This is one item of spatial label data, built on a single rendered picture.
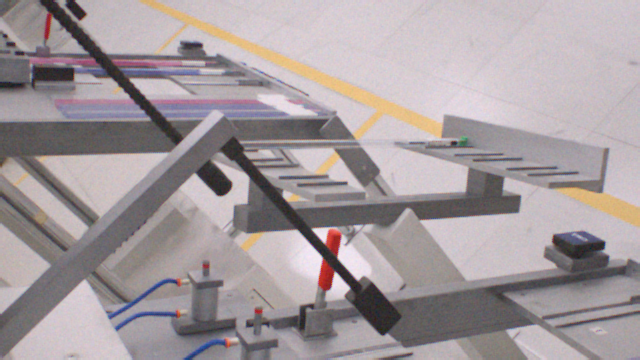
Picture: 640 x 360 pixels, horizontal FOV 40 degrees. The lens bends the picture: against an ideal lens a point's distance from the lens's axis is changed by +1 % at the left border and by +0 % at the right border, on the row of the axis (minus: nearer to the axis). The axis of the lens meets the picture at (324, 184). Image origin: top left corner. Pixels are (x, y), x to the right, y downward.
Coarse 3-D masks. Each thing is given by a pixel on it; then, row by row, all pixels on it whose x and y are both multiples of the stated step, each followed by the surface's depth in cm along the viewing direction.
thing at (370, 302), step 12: (372, 288) 63; (348, 300) 63; (360, 300) 63; (372, 300) 63; (384, 300) 64; (360, 312) 63; (372, 312) 64; (384, 312) 64; (396, 312) 65; (372, 324) 64; (384, 324) 65
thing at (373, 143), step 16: (256, 144) 123; (272, 144) 124; (288, 144) 126; (304, 144) 127; (320, 144) 129; (336, 144) 130; (352, 144) 132; (368, 144) 134; (384, 144) 135; (400, 144) 137; (416, 144) 139; (464, 144) 144
